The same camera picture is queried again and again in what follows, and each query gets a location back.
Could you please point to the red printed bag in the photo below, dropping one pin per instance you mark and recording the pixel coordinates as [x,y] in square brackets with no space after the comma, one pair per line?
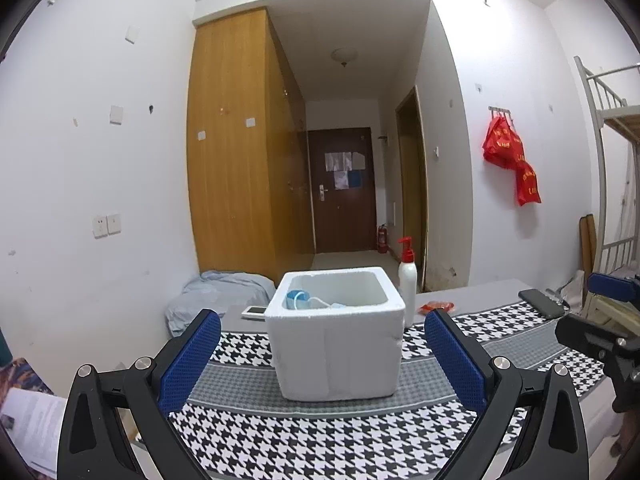
[502,142]
[528,185]

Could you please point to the light grey sheet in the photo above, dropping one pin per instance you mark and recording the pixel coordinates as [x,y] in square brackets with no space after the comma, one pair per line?
[480,292]

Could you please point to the black smartphone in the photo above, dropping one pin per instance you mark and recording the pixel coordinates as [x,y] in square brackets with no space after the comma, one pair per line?
[542,302]

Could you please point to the white wall cover plate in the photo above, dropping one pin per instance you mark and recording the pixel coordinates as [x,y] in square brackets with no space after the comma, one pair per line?
[132,33]

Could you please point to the white paper notice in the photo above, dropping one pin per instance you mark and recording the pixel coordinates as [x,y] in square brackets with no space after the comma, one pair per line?
[358,160]
[338,161]
[341,179]

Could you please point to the metal wall hook rack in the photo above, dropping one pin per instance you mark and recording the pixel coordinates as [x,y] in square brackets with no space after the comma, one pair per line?
[500,110]

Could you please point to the red snack packet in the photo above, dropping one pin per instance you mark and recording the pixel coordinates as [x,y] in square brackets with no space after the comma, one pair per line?
[435,305]

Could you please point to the houndstooth patterned cloth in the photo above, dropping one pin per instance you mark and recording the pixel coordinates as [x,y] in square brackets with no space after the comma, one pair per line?
[310,440]

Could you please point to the light wooden side door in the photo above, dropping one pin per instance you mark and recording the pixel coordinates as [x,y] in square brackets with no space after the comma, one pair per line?
[412,185]

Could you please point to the white wall socket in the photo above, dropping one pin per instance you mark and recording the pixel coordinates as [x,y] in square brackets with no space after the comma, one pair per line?
[100,226]
[113,223]

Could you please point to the light blue bedding bundle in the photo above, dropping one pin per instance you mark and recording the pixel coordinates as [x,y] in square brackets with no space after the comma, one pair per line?
[215,295]

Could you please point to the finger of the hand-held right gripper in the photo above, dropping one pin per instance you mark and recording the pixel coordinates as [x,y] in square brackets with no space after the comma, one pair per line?
[612,285]
[585,335]

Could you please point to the white wall switch plate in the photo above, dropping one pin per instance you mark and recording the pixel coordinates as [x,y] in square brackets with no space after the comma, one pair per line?
[116,114]

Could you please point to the white plastic bag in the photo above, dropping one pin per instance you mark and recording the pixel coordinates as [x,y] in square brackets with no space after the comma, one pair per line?
[572,285]

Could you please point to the leaning wooden board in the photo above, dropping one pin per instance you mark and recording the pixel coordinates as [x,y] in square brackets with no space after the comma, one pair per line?
[588,250]

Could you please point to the wooden wardrobe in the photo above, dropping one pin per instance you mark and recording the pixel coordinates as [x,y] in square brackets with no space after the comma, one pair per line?
[225,160]

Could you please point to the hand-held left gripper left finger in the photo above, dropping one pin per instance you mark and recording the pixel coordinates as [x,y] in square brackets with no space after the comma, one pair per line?
[190,360]

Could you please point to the colourful patterned cloth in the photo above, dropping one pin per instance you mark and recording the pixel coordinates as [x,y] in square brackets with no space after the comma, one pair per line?
[22,377]

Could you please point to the red fire extinguisher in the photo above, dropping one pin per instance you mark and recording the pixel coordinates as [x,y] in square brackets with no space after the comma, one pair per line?
[382,240]

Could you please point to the round ceiling lamp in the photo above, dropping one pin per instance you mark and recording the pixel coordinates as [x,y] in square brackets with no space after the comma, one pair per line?
[345,56]

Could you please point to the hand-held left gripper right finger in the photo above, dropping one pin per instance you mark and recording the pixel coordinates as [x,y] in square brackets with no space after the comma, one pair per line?
[455,360]

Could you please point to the white paper sheets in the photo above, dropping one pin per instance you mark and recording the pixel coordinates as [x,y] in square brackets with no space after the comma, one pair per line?
[30,425]

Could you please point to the white metal bunk bed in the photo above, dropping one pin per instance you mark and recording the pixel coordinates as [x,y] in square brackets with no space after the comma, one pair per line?
[602,185]

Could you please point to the white foam box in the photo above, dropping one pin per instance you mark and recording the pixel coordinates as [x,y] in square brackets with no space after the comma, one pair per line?
[330,355]

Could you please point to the blue paper notice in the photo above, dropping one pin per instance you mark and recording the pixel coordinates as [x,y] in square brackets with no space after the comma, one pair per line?
[354,179]

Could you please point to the white pump bottle red cap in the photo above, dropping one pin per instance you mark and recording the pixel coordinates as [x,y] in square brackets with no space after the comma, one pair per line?
[407,285]

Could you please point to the dark brown door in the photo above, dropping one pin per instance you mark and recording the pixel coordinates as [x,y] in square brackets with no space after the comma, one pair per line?
[350,220]

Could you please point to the white remote control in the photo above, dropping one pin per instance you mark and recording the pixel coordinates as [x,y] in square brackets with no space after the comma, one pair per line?
[256,312]

